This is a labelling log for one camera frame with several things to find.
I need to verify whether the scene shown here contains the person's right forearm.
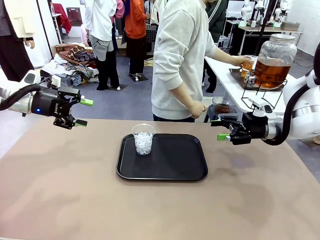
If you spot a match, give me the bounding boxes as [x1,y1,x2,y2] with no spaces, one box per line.
[171,81,199,111]

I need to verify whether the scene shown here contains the clear plastic storage box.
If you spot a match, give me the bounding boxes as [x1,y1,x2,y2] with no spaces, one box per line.
[41,69,76,87]

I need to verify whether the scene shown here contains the glass tea dispenser jar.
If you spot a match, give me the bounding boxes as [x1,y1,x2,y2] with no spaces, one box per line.
[244,33,298,90]

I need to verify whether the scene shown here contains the black plastic serving tray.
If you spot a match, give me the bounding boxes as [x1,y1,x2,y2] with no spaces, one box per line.
[116,133,209,182]

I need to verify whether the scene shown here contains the wooden top lab table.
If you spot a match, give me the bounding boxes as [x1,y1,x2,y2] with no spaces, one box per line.
[224,19,304,56]

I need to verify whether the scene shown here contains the white side table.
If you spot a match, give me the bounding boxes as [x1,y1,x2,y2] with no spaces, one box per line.
[204,55,296,114]

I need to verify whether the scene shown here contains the dark brown chair back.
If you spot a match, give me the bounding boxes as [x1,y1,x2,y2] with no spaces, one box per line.
[66,7,84,27]

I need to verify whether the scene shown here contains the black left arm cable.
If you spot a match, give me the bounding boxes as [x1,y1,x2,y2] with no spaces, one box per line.
[0,83,42,111]

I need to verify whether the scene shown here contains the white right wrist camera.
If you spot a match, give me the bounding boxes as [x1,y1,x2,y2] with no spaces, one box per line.
[247,97,277,117]

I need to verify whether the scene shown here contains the person in dark jacket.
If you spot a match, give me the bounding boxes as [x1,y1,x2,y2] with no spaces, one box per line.
[201,0,229,94]

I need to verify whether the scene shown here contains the small white background robot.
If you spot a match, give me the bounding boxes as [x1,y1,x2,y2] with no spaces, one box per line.
[272,0,292,28]

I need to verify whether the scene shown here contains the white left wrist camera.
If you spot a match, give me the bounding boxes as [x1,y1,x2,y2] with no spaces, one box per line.
[47,74,62,90]

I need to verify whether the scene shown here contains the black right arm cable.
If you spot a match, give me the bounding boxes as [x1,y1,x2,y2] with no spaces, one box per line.
[262,77,320,146]

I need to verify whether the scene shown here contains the short clear iced cup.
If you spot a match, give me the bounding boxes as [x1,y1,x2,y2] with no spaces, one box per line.
[131,124,156,156]

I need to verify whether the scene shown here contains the black slanted pole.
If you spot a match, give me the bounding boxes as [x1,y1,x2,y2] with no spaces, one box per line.
[254,0,276,58]

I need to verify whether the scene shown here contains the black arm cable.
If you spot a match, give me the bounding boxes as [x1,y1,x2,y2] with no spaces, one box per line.
[262,77,320,146]
[0,83,42,111]

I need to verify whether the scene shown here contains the person's right hand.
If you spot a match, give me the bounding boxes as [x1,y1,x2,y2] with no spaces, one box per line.
[188,100,207,119]

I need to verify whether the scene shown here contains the pile of patterned cloths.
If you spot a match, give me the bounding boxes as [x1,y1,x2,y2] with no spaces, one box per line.
[41,43,100,86]

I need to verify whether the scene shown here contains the person's left hand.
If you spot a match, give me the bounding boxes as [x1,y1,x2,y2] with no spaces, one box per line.
[234,55,252,68]

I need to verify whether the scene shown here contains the light grey sweatshirt torso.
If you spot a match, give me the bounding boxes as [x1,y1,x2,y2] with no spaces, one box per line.
[151,0,219,121]

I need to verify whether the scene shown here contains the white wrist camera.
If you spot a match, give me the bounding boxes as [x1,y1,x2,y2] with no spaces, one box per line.
[247,97,277,117]
[47,74,62,90]

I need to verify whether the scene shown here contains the grey metal box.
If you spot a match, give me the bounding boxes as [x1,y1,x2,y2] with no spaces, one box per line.
[280,21,301,32]

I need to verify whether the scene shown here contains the glass pitcher with dark tea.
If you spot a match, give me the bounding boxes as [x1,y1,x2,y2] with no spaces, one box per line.
[211,96,236,115]

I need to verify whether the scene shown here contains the person in orange top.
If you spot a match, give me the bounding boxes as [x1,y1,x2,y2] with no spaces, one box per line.
[123,0,149,79]

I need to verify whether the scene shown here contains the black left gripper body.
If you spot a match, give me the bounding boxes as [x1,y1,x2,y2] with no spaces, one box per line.
[31,89,73,118]

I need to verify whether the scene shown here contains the person's left forearm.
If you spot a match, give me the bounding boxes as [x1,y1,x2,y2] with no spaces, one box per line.
[214,46,239,66]

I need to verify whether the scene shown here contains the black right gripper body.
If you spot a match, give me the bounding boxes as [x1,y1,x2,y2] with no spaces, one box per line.
[241,112,270,140]

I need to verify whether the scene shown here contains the dark metal drip tray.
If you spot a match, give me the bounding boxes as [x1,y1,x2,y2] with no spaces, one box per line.
[228,67,286,91]

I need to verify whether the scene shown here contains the tall clear iced cup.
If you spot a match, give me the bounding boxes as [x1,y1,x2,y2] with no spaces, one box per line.
[240,55,258,79]

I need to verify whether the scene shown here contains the red hanging garment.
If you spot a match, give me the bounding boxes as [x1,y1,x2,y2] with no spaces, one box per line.
[49,2,74,35]

